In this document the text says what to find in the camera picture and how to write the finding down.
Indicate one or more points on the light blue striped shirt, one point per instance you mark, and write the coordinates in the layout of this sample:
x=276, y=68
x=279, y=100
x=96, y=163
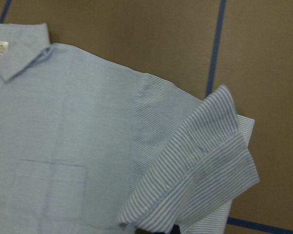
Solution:
x=88, y=146

